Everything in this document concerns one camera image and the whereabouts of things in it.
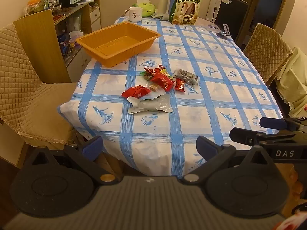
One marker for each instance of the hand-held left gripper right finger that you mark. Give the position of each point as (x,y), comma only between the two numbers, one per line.
(205,147)

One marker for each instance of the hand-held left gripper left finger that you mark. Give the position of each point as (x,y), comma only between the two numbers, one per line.
(92,147)

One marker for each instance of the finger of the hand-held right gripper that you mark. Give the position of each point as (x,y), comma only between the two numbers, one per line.
(242,135)
(273,123)

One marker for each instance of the small red snack packet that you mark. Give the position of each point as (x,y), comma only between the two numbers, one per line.
(179,85)

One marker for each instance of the silver foil packet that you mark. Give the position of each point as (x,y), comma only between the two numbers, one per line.
(150,104)

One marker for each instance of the dark clear snack packet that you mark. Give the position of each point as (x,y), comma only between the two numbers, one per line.
(187,76)

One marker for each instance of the large red snack packet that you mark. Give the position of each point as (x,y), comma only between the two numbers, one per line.
(163,81)

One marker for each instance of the caramel candy clear wrapper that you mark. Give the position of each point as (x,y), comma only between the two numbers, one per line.
(153,88)

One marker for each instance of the yellow green candy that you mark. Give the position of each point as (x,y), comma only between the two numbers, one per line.
(166,73)

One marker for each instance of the red patterned candy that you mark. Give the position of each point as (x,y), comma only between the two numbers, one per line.
(160,68)

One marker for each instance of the shiny dark red candy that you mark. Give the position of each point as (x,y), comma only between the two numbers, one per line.
(150,71)

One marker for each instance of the orange plastic tray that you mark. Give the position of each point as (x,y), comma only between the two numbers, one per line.
(115,43)

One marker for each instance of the person's right hand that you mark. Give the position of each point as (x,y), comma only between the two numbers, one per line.
(295,179)

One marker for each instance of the wooden table leg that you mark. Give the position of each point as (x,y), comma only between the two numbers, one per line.
(108,165)

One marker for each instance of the blue checked tablecloth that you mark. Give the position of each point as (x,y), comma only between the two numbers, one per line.
(215,100)

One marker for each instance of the pale green lace cloth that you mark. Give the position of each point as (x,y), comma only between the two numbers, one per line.
(293,83)

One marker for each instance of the red printed clothing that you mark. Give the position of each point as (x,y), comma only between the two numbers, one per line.
(290,220)

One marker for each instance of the quilted beige chair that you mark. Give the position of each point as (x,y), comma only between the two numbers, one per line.
(266,50)
(21,76)

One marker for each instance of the white phone stand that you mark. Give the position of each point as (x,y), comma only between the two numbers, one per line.
(226,30)

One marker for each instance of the clear packet blue print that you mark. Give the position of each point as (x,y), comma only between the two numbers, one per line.
(213,26)

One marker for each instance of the black box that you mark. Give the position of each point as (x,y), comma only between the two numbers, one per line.
(232,16)

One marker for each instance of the wooden shelf unit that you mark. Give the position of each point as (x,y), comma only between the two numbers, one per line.
(40,40)

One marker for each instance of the white plastic bag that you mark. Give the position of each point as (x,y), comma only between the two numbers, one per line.
(74,22)

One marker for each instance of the white drawer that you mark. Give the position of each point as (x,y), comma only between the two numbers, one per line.
(95,16)

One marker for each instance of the white cardboard box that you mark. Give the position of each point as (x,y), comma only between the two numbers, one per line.
(212,7)

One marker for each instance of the sunflower seed bag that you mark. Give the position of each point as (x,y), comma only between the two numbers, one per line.
(187,9)

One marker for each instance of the grey cloth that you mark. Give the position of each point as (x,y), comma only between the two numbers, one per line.
(160,16)

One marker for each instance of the white mug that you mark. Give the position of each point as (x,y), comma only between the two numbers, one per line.
(134,14)

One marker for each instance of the green tissue pack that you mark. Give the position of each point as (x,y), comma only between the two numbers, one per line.
(146,8)

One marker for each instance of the white thermos bottle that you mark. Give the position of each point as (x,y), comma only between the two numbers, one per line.
(163,2)

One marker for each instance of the orange lid jar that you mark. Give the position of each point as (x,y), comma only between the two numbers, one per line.
(34,6)

